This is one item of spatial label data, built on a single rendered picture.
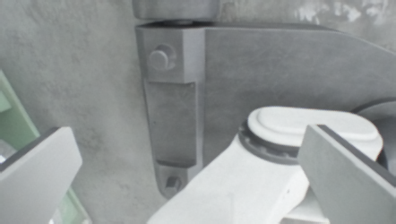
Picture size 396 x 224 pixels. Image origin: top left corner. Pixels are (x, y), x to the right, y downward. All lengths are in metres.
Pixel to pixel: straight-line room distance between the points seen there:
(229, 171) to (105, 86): 0.59
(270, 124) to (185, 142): 0.26
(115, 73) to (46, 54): 0.26
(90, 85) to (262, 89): 0.60
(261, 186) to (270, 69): 0.25
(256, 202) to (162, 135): 0.33
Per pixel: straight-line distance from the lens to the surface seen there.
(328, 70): 0.49
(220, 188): 0.30
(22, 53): 0.98
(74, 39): 0.81
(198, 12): 0.44
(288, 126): 0.36
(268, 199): 0.30
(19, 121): 1.16
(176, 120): 0.51
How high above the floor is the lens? 0.61
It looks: 60 degrees down
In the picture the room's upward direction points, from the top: 159 degrees counter-clockwise
